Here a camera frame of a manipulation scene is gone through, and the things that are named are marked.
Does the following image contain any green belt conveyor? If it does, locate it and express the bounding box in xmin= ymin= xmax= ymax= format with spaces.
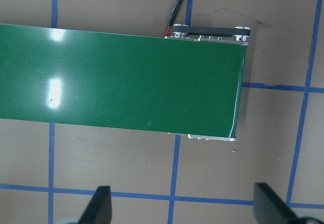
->
xmin=0 ymin=23 xmax=253 ymax=143

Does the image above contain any red and black wire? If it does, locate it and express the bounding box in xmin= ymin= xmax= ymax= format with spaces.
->
xmin=164 ymin=0 xmax=192 ymax=39

